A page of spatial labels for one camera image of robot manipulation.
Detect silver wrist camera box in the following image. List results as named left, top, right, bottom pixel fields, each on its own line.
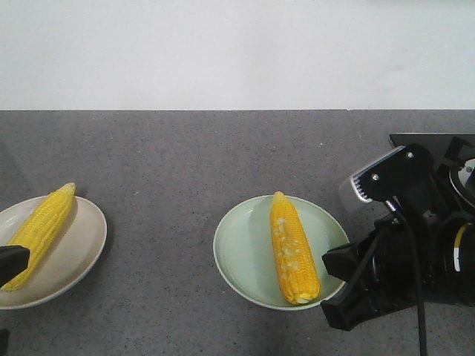
left=338, top=146, right=404, bottom=212

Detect gas burner with grate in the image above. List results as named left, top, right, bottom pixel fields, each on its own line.
left=445, top=136, right=474, bottom=208

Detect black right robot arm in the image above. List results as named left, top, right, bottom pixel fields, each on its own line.
left=321, top=143, right=474, bottom=331

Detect black gas stove top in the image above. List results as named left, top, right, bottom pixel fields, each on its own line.
left=390, top=133, right=474, bottom=213

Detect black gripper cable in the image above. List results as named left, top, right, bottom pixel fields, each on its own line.
left=385, top=200, right=428, bottom=356

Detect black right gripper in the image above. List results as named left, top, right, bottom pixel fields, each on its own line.
left=321, top=144, right=460, bottom=330

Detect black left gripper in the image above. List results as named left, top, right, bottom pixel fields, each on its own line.
left=0, top=245, right=30, bottom=356

